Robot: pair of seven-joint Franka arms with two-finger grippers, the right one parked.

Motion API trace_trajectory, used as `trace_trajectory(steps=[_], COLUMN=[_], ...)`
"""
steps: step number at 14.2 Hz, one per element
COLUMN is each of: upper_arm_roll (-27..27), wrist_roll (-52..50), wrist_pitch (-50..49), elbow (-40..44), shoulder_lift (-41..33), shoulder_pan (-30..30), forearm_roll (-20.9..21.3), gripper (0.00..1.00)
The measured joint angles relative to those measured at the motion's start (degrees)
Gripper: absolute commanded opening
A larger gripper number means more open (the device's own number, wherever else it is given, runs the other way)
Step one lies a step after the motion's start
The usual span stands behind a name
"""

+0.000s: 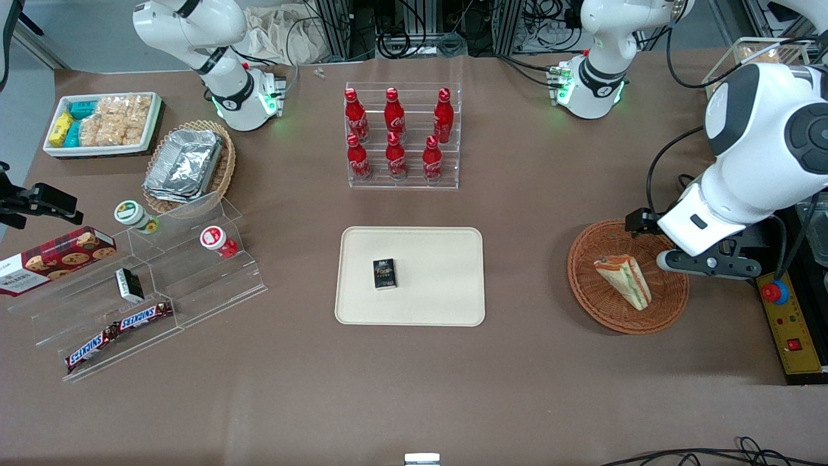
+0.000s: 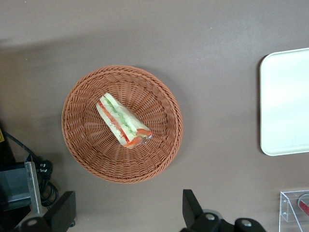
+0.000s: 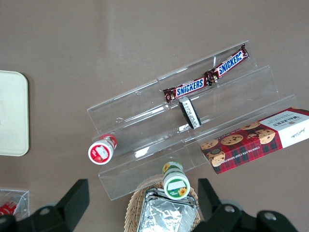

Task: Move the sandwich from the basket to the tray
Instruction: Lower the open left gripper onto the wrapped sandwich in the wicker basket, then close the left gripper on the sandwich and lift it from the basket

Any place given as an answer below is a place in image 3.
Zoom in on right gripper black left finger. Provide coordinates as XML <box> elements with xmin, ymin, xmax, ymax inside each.
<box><xmin>0</xmin><ymin>178</ymin><xmax>90</xmax><ymax>232</ymax></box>

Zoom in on light wicker basket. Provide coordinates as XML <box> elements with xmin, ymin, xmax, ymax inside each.
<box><xmin>124</xmin><ymin>174</ymin><xmax>200</xmax><ymax>232</ymax></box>

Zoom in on red Coca-Cola bottle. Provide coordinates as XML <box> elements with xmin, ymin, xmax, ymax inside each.
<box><xmin>0</xmin><ymin>201</ymin><xmax>18</xmax><ymax>217</ymax></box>

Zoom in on green lidded sunflower snack cup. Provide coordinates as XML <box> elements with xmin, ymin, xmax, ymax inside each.
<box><xmin>162</xmin><ymin>161</ymin><xmax>191</xmax><ymax>200</ymax></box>

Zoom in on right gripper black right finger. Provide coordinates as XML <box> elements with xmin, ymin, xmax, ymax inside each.
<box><xmin>193</xmin><ymin>178</ymin><xmax>294</xmax><ymax>232</ymax></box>

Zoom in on clear acrylic stepped display stand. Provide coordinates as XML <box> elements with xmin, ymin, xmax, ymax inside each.
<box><xmin>86</xmin><ymin>40</ymin><xmax>304</xmax><ymax>201</ymax></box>

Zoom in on brown Snickers chocolate bar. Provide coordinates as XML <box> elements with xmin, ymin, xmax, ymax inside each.
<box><xmin>204</xmin><ymin>43</ymin><xmax>249</xmax><ymax>87</ymax></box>
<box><xmin>163</xmin><ymin>76</ymin><xmax>208</xmax><ymax>105</ymax></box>

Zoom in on red lidded snack cup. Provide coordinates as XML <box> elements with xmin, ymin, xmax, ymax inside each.
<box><xmin>87</xmin><ymin>133</ymin><xmax>118</xmax><ymax>165</ymax></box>

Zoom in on beige plastic serving tray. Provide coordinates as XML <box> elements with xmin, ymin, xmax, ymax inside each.
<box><xmin>0</xmin><ymin>70</ymin><xmax>29</xmax><ymax>157</ymax></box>

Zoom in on red tartan Walkers cookie box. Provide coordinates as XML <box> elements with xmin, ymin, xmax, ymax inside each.
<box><xmin>200</xmin><ymin>107</ymin><xmax>309</xmax><ymax>175</ymax></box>

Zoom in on clear acrylic bottle rack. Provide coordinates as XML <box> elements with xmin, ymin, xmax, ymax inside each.
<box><xmin>0</xmin><ymin>189</ymin><xmax>30</xmax><ymax>219</ymax></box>

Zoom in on aluminium foil tray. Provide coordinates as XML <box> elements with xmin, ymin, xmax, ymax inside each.
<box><xmin>138</xmin><ymin>198</ymin><xmax>196</xmax><ymax>232</ymax></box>
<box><xmin>144</xmin><ymin>188</ymin><xmax>197</xmax><ymax>206</ymax></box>

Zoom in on small black sandwich box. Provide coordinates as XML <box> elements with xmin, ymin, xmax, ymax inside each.
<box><xmin>178</xmin><ymin>96</ymin><xmax>202</xmax><ymax>130</ymax></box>

